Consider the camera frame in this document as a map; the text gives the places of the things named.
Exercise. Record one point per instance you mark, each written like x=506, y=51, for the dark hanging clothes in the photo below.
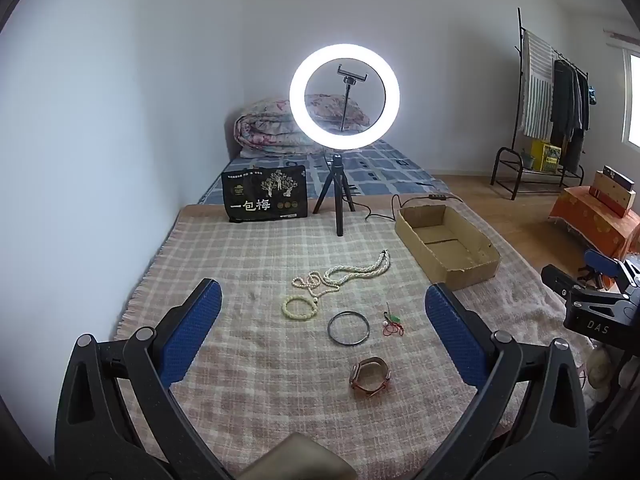
x=567, y=105

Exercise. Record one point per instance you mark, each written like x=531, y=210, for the orange cloth covered table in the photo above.
x=590, y=220

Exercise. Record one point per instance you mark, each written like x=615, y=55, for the dark flat box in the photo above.
x=620, y=175

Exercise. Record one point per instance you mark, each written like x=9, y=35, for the brown leather watch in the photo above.
x=365, y=387

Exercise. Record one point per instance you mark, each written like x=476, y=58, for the black printed bag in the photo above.
x=265, y=195

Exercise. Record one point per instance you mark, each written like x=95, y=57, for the cardboard box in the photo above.
x=450, y=255

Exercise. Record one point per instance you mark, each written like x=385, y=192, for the black clothes rack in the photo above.
x=505, y=160

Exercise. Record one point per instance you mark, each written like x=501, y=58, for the plaid blanket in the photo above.
x=240, y=270

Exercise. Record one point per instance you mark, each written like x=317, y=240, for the beige rounded object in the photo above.
x=600, y=375

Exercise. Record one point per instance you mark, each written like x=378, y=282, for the folded floral quilt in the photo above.
x=265, y=132

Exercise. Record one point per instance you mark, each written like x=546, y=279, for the small blue cloth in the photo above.
x=593, y=95

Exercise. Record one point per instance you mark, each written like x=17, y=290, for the tan wooden box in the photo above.
x=610, y=195

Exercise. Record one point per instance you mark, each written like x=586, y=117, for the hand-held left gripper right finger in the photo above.
x=455, y=330

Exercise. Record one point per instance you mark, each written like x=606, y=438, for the window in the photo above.
x=634, y=100

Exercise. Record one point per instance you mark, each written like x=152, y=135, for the floral pillow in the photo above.
x=332, y=106

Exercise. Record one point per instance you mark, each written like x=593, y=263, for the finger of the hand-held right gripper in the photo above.
x=602, y=260
x=562, y=282

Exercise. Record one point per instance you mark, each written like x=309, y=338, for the small black floor tripod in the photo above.
x=594, y=276

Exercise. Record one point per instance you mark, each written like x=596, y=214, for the yellow box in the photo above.
x=546, y=157

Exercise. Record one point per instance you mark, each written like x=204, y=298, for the striped towel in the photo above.
x=537, y=85

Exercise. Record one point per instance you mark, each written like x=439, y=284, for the black bangle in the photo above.
x=331, y=332

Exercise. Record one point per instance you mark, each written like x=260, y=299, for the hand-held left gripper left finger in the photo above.
x=192, y=330

